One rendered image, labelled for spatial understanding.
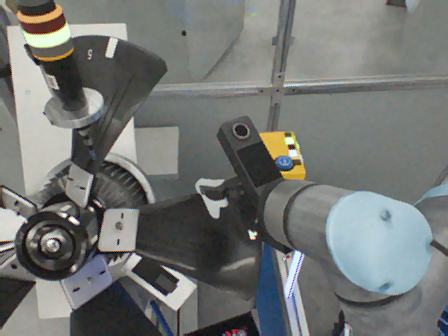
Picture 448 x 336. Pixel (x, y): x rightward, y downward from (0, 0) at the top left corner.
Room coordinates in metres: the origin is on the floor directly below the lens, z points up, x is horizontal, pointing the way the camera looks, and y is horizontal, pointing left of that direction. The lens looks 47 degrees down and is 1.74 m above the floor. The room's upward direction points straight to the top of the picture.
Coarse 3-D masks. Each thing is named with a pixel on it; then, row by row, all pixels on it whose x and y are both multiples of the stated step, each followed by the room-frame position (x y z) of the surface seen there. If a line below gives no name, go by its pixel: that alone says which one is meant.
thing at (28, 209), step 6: (6, 192) 0.39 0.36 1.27; (6, 198) 0.39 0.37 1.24; (12, 198) 0.39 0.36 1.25; (18, 198) 0.38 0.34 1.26; (6, 204) 0.40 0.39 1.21; (12, 204) 0.39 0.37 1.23; (18, 204) 0.39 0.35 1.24; (24, 204) 0.38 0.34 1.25; (30, 204) 0.37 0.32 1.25; (24, 210) 0.39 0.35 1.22; (30, 210) 0.38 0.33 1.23; (24, 216) 0.39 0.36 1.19
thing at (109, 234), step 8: (112, 208) 0.41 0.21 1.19; (104, 216) 0.39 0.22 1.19; (112, 216) 0.39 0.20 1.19; (120, 216) 0.40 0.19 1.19; (128, 216) 0.40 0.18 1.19; (136, 216) 0.40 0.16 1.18; (104, 224) 0.37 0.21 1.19; (112, 224) 0.38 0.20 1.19; (128, 224) 0.38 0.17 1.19; (136, 224) 0.38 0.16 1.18; (104, 232) 0.36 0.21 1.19; (112, 232) 0.36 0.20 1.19; (120, 232) 0.36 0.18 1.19; (128, 232) 0.36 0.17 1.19; (136, 232) 0.36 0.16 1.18; (104, 240) 0.34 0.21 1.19; (112, 240) 0.34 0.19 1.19; (120, 240) 0.34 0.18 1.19; (128, 240) 0.35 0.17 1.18; (104, 248) 0.33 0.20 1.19; (112, 248) 0.33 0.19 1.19; (120, 248) 0.33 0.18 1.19; (128, 248) 0.33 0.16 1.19
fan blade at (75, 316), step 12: (108, 288) 0.30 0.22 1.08; (120, 288) 0.31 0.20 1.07; (96, 300) 0.28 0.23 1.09; (108, 300) 0.28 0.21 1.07; (120, 300) 0.29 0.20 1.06; (132, 300) 0.30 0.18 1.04; (72, 312) 0.25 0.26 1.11; (84, 312) 0.25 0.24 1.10; (96, 312) 0.26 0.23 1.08; (108, 312) 0.27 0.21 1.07; (120, 312) 0.27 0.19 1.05; (132, 312) 0.28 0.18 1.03; (72, 324) 0.23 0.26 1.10; (84, 324) 0.24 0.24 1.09; (96, 324) 0.24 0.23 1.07; (108, 324) 0.25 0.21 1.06; (120, 324) 0.25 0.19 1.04; (132, 324) 0.26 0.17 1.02; (144, 324) 0.27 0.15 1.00
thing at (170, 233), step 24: (144, 216) 0.39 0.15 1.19; (168, 216) 0.40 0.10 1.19; (192, 216) 0.40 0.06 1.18; (144, 240) 0.34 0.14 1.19; (168, 240) 0.35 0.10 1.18; (192, 240) 0.35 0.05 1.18; (216, 240) 0.35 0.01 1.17; (240, 240) 0.36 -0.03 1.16; (168, 264) 0.31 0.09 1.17; (192, 264) 0.31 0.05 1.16; (216, 264) 0.31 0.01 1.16; (240, 264) 0.32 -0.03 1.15; (240, 288) 0.28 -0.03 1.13
